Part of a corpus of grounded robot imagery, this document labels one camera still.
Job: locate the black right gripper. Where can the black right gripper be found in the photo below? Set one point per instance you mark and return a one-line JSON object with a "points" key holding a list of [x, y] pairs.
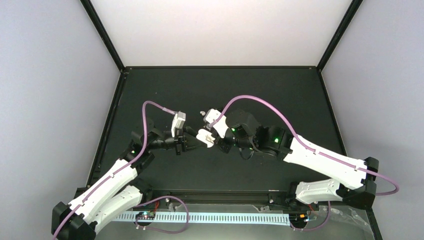
{"points": [[224, 147]]}

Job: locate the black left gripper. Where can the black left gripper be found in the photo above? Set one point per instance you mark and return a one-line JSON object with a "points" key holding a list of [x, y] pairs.
{"points": [[180, 140]]}

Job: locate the white earbud charging case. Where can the white earbud charging case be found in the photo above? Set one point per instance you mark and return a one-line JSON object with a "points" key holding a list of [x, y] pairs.
{"points": [[206, 137]]}

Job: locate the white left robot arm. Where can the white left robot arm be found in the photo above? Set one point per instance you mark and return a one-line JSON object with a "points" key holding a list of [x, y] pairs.
{"points": [[121, 188]]}

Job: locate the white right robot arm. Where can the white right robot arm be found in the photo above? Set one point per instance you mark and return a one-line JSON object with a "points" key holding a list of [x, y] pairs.
{"points": [[350, 181]]}

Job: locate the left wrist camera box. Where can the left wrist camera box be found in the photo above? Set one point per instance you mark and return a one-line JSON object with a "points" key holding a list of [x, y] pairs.
{"points": [[178, 122]]}

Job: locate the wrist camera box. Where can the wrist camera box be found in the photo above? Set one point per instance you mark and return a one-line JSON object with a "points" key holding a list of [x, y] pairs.
{"points": [[178, 122], [215, 120]]}

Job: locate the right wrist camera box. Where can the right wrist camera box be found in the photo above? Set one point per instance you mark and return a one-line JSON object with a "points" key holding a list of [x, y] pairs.
{"points": [[215, 120]]}

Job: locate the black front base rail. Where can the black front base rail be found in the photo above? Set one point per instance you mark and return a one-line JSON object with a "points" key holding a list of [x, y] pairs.
{"points": [[223, 196]]}

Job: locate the light blue cable duct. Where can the light blue cable duct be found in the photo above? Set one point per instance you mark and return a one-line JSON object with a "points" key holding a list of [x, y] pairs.
{"points": [[279, 219]]}

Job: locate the black frame post left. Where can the black frame post left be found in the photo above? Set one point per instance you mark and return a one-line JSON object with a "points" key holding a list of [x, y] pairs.
{"points": [[102, 32]]}

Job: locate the black frame post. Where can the black frame post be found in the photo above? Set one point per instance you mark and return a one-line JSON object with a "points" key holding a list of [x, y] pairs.
{"points": [[102, 32], [338, 34]]}

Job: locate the black frame post right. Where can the black frame post right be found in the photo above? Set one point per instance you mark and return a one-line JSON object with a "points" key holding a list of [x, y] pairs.
{"points": [[338, 34]]}

